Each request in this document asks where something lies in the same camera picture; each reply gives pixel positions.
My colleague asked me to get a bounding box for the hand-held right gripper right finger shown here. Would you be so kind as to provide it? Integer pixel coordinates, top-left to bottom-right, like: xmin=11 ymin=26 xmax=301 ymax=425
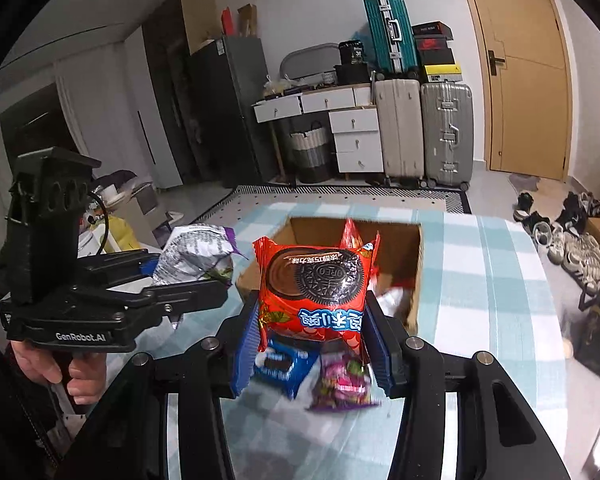
xmin=361 ymin=294 xmax=572 ymax=480

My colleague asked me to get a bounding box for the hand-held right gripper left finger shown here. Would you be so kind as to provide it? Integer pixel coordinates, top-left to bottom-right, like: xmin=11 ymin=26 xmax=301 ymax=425
xmin=62 ymin=291 xmax=262 ymax=480

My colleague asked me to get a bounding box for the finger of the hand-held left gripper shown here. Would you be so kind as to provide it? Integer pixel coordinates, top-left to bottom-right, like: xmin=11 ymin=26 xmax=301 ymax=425
xmin=77 ymin=248 xmax=158 ymax=291
xmin=107 ymin=279 xmax=230 ymax=331

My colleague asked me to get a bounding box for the silver grey snack packet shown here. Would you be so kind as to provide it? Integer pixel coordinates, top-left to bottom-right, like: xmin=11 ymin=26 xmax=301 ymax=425
xmin=152 ymin=224 xmax=237 ymax=288

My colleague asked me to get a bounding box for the red and white snack packet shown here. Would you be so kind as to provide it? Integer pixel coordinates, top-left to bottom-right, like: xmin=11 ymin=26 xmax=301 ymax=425
xmin=375 ymin=285 xmax=416 ymax=321

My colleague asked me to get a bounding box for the red chocolate cookie packet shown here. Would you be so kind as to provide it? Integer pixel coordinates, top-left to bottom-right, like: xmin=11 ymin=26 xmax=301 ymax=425
xmin=252 ymin=232 xmax=382 ymax=368

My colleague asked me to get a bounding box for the person's left forearm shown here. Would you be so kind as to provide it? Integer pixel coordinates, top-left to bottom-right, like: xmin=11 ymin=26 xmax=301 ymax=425
xmin=0 ymin=355 xmax=63 ymax=480

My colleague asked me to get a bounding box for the person's left hand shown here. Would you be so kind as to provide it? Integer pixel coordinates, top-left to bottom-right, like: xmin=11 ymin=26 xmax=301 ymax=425
xmin=10 ymin=340 xmax=108 ymax=406

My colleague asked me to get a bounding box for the yellow bag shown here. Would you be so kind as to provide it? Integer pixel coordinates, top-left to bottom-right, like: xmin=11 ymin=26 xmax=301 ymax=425
xmin=97 ymin=215 xmax=142 ymax=253

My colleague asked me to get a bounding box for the white kettle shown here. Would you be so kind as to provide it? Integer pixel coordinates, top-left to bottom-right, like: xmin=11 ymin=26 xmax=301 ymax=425
xmin=77 ymin=222 xmax=106 ymax=260

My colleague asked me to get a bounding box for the blue cookie packet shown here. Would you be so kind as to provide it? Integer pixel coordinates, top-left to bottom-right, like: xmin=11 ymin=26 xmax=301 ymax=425
xmin=252 ymin=337 xmax=317 ymax=401

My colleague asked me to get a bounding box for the purple candy packet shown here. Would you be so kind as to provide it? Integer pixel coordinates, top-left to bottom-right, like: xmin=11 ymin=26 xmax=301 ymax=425
xmin=307 ymin=347 xmax=383 ymax=413

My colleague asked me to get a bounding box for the white appliance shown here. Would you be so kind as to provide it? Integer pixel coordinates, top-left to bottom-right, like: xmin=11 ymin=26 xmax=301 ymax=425
xmin=115 ymin=187 xmax=160 ymax=223

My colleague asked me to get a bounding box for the black television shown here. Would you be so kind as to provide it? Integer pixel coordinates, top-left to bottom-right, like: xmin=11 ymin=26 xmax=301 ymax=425
xmin=0 ymin=82 xmax=81 ymax=171

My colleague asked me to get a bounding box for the checked teal tablecloth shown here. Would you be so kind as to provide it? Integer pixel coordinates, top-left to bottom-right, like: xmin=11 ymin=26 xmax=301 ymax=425
xmin=155 ymin=202 xmax=568 ymax=480

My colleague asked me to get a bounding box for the white curtain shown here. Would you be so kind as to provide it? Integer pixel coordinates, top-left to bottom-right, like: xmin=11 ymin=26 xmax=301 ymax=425
xmin=55 ymin=52 xmax=151 ymax=181

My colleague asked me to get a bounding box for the striped laundry basket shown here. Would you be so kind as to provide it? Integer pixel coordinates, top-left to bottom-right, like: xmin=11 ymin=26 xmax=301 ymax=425
xmin=287 ymin=127 xmax=331 ymax=183

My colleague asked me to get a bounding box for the black refrigerator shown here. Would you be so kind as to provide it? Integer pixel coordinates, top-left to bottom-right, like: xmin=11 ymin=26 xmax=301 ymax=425
xmin=187 ymin=35 xmax=281 ymax=188

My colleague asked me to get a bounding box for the dark wardrobe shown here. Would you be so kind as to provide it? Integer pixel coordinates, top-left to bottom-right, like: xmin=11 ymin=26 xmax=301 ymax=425
xmin=142 ymin=0 xmax=216 ymax=186

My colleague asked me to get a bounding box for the pile of shoes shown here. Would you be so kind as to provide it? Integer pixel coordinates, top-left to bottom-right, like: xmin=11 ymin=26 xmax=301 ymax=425
xmin=512 ymin=190 xmax=600 ymax=296

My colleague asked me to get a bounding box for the grey door mat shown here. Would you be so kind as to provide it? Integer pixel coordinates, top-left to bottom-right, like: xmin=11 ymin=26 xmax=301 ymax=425
xmin=509 ymin=172 xmax=543 ymax=193

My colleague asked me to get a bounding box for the beige suitcase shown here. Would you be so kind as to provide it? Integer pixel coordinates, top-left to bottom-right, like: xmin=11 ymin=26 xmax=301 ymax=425
xmin=372 ymin=77 xmax=426 ymax=188

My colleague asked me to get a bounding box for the white drawer desk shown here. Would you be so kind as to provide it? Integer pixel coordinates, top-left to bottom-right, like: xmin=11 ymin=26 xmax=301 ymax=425
xmin=252 ymin=84 xmax=385 ymax=183

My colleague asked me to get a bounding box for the silver suitcase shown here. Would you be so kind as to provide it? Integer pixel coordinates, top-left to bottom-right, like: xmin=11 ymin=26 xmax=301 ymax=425
xmin=420 ymin=80 xmax=475 ymax=192

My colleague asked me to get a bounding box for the grey oval mirror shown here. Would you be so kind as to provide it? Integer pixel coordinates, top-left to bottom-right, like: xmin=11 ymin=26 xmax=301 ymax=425
xmin=280 ymin=44 xmax=341 ymax=83

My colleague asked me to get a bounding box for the black storage box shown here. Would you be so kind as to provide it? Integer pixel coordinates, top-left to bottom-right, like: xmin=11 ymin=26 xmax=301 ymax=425
xmin=334 ymin=62 xmax=372 ymax=86

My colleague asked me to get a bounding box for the brown paper bag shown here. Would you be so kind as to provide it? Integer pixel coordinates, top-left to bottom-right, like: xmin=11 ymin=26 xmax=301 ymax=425
xmin=237 ymin=4 xmax=258 ymax=38

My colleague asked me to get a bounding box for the black and yellow shoe box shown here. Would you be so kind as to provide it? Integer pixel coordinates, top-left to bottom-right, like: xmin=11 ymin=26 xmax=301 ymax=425
xmin=422 ymin=62 xmax=463 ymax=83

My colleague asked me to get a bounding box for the black labelled box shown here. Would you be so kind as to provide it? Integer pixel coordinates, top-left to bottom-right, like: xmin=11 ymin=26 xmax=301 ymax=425
xmin=338 ymin=39 xmax=371 ymax=66

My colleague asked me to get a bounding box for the wooden door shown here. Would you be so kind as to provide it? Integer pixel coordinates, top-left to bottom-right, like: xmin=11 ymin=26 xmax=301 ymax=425
xmin=452 ymin=0 xmax=573 ymax=181

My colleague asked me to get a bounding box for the black and red shoe box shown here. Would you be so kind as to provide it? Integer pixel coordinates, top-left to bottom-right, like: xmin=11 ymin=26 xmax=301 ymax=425
xmin=412 ymin=22 xmax=453 ymax=66

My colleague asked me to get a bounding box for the teal suitcase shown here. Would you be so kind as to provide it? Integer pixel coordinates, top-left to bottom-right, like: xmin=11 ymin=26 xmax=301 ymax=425
xmin=362 ymin=0 xmax=421 ymax=81

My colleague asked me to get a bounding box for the black cable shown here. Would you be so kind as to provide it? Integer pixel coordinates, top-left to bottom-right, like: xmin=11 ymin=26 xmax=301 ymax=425
xmin=87 ymin=189 xmax=112 ymax=253

